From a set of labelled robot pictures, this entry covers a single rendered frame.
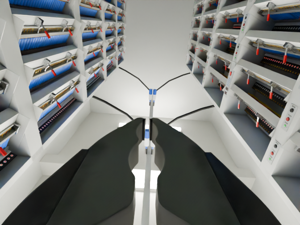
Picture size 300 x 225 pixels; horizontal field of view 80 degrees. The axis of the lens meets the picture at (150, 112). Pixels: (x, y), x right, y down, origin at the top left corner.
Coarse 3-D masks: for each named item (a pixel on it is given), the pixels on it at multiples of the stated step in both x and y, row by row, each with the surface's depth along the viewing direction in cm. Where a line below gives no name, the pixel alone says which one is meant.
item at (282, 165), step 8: (296, 88) 77; (296, 96) 77; (288, 104) 81; (296, 104) 76; (296, 112) 76; (280, 120) 85; (296, 120) 76; (280, 128) 84; (288, 128) 80; (296, 128) 77; (272, 136) 90; (280, 136) 84; (288, 136) 79; (272, 144) 89; (280, 144) 84; (280, 152) 83; (288, 152) 82; (264, 160) 94; (280, 160) 84; (288, 160) 84; (296, 160) 84; (272, 168) 88; (280, 168) 86; (288, 168) 86; (296, 168) 86; (288, 176) 88; (296, 176) 88
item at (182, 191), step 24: (168, 144) 10; (192, 144) 10; (168, 168) 8; (192, 168) 8; (168, 192) 7; (192, 192) 7; (216, 192) 7; (168, 216) 6; (192, 216) 6; (216, 216) 6
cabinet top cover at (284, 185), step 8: (264, 168) 94; (272, 176) 88; (280, 176) 88; (272, 184) 87; (280, 184) 83; (288, 184) 84; (296, 184) 84; (280, 192) 81; (288, 192) 80; (296, 192) 80; (288, 200) 77; (296, 200) 76; (296, 208) 72; (296, 216) 72
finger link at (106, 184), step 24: (144, 120) 12; (96, 144) 9; (120, 144) 9; (96, 168) 8; (120, 168) 8; (72, 192) 7; (96, 192) 7; (120, 192) 7; (72, 216) 6; (96, 216) 6; (120, 216) 6
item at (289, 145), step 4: (296, 132) 77; (292, 136) 78; (296, 136) 76; (288, 140) 79; (292, 140) 77; (296, 140) 76; (284, 144) 80; (288, 144) 80; (292, 144) 80; (296, 144) 75; (284, 148) 81; (288, 148) 81; (292, 148) 81; (296, 148) 79; (292, 152) 82; (296, 152) 82
